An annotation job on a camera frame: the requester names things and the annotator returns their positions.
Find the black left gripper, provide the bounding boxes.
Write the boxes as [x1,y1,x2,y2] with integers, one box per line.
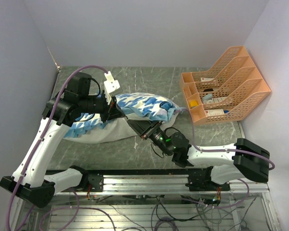
[79,93,126,123]

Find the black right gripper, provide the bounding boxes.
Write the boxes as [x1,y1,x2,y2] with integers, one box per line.
[128,116,172,156]

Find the blue houndstooth bear pillowcase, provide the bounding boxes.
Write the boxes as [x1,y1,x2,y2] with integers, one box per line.
[64,92,182,138]

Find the white pillow insert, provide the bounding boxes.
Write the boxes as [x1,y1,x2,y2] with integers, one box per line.
[64,118,137,144]

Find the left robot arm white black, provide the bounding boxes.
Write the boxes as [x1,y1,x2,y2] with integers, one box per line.
[0,72,124,208]

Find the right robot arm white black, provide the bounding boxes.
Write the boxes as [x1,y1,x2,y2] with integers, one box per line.
[127,119,274,191]

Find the yellow object in organizer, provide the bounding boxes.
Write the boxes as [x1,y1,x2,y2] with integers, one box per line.
[189,100,198,109]

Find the white red box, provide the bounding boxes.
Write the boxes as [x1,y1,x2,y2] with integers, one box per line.
[205,109,224,116]

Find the light blue stapler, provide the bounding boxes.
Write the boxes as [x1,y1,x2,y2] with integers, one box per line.
[202,93,212,102]

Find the white box in back slot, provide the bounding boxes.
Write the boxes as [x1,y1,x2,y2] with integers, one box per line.
[200,77,214,82]

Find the orange plastic file organizer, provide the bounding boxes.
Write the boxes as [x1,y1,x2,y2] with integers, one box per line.
[180,46,271,125]

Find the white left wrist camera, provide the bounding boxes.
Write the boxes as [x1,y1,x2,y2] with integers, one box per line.
[104,71,121,103]

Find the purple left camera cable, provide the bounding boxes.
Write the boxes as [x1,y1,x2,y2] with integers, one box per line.
[5,65,109,231]

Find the aluminium rail frame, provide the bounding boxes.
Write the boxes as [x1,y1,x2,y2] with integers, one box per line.
[16,174,270,195]

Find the loose cables under frame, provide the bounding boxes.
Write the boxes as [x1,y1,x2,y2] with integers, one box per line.
[69,193,251,231]

